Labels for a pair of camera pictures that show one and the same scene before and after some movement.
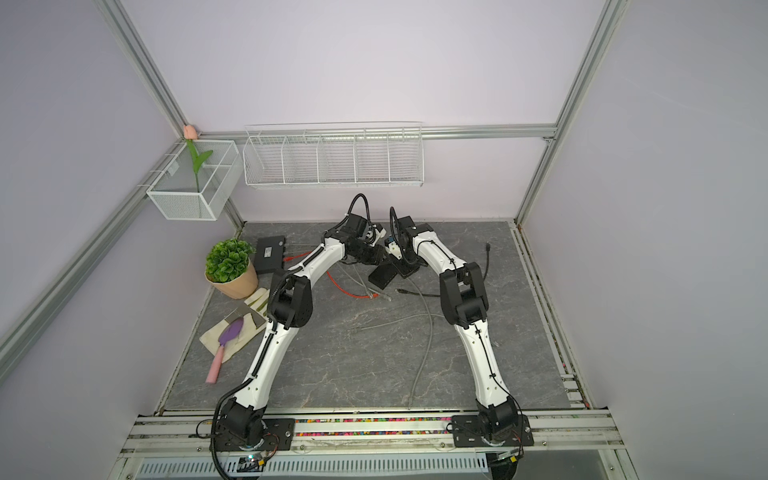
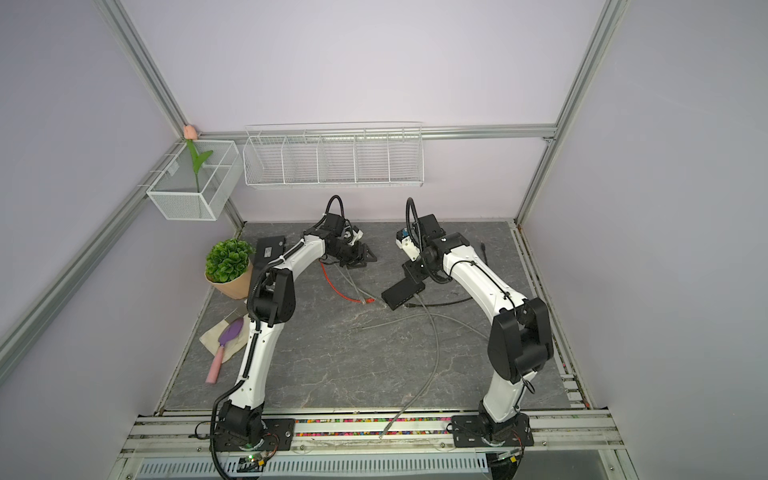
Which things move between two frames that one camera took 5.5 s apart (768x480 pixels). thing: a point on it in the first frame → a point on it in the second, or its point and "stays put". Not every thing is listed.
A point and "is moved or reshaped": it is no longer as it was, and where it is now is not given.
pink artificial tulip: [190, 132] stays put
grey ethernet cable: [427, 342] → [438, 353]
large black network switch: [269, 254] stays put
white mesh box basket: [176, 193] stays put
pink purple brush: [229, 333] stays put
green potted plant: [229, 268] stays put
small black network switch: [382, 274] is moved or reshaped
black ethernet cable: [400, 290] is moved or reshaped
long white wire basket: [341, 155] stays put
